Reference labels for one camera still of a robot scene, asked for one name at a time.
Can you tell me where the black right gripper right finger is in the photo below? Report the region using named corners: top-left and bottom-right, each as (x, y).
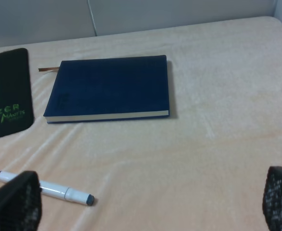
top-left (262, 166), bottom-right (282, 231)

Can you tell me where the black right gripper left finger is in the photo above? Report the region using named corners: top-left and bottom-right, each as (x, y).
top-left (0, 171), bottom-right (42, 231)

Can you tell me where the white marker pen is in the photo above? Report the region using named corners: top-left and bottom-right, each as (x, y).
top-left (0, 171), bottom-right (95, 212)

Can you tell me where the dark blue notebook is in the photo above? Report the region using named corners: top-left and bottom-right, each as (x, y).
top-left (44, 55), bottom-right (170, 123)

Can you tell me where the beige tablecloth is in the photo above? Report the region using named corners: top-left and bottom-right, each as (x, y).
top-left (0, 16), bottom-right (282, 231)

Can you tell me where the black green Razer mousepad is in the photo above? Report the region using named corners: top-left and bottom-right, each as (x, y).
top-left (0, 48), bottom-right (34, 138)

